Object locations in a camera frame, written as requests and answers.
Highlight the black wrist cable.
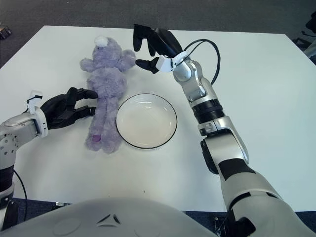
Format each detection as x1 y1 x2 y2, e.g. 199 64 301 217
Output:
184 39 221 84
13 170 28 220

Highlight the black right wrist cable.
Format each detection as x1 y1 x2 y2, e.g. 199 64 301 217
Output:
184 39 221 84

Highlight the purple plush bunny doll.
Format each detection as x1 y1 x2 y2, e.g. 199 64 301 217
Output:
79 36 136 154

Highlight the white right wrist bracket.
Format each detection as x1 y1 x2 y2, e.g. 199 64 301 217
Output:
158 51 190 73

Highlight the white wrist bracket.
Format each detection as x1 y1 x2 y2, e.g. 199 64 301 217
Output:
158 51 190 73
26 90 42 114

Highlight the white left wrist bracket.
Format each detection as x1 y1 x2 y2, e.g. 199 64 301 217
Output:
26 90 42 114

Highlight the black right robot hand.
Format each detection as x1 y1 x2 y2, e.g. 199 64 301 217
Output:
132 24 182 74

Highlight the grey robot torso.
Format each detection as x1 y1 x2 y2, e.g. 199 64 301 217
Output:
0 197 218 237

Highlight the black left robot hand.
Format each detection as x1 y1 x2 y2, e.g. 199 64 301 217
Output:
40 86 98 130

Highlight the black and grey office chair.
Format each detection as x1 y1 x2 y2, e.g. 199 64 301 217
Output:
292 14 316 60

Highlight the white plate with black rim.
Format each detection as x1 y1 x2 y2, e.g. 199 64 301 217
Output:
116 93 178 149

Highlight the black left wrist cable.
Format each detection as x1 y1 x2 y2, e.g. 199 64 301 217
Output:
13 170 28 220

